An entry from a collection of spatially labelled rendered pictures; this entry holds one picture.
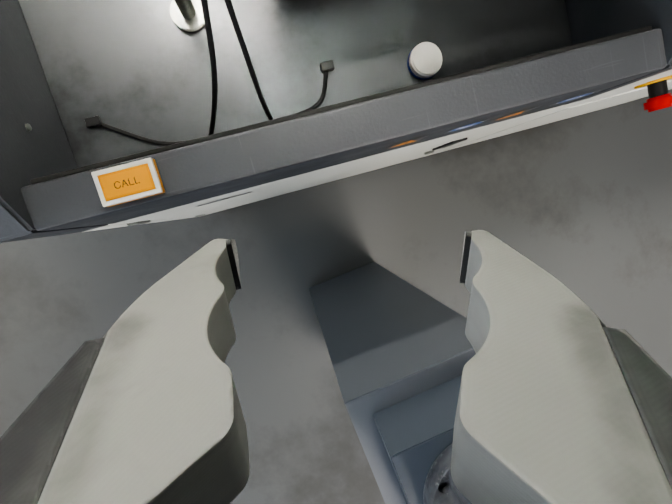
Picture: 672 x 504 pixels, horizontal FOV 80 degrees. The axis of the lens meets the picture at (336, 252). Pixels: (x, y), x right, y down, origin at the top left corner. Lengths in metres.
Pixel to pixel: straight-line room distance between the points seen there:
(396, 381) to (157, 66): 0.50
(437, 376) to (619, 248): 1.29
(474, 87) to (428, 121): 0.05
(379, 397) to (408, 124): 0.37
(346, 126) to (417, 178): 1.03
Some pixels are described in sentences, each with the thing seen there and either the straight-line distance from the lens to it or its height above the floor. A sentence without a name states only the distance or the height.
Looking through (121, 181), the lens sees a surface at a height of 0.96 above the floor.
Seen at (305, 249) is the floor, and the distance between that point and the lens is 1.34.
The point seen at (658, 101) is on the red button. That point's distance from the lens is 0.74.
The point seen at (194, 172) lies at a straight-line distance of 0.39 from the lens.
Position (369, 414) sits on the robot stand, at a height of 0.80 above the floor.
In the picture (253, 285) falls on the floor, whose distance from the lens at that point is 1.36.
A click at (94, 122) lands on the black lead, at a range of 0.54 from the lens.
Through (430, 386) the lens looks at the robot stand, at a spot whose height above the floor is 0.80.
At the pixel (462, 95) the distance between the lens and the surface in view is 0.43.
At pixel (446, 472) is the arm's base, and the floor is 0.93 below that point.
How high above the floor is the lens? 1.33
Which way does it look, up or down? 80 degrees down
